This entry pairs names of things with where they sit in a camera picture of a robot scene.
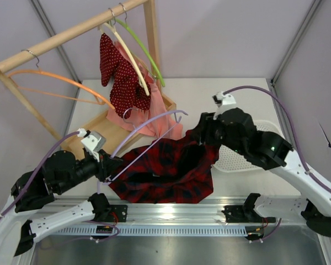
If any purple plastic hanger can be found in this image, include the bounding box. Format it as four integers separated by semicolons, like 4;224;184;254
97;109;189;194

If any red plaid skirt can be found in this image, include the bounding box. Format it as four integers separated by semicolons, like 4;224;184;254
109;130;220;204

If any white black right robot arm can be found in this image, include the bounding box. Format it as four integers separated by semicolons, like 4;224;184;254
195;108;331;237

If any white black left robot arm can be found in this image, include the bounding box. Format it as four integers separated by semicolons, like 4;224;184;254
0;150;123;256

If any orange plastic hanger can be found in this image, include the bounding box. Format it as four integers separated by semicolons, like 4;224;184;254
7;69;115;110

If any pink skirt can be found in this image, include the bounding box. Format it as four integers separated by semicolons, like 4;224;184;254
106;56;183;140

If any red polka dot skirt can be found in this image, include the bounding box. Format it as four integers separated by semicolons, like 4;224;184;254
99;33;151;116

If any cream plastic hanger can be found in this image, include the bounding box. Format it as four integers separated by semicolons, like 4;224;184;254
98;23;150;97

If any green plastic hanger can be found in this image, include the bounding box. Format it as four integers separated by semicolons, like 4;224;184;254
116;19;165;87

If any wooden clothes rack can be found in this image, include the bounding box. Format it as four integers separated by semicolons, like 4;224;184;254
0;0;177;154

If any white perforated plastic basket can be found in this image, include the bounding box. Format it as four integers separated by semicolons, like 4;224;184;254
211;119;281;173

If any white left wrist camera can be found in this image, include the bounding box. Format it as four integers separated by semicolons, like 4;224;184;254
77;128;106;154

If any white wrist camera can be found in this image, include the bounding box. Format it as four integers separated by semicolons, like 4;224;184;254
212;92;237;120
77;128;106;154

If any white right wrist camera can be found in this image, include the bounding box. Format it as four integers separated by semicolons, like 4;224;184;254
212;92;237;120

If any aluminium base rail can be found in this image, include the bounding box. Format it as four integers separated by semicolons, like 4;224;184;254
44;197;306;225

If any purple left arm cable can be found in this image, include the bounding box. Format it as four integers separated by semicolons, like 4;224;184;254
0;130;82;230

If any white slotted cable duct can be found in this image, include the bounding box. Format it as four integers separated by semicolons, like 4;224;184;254
53;225;248;237

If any aluminium frame post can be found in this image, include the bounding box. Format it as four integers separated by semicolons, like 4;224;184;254
270;0;325;87

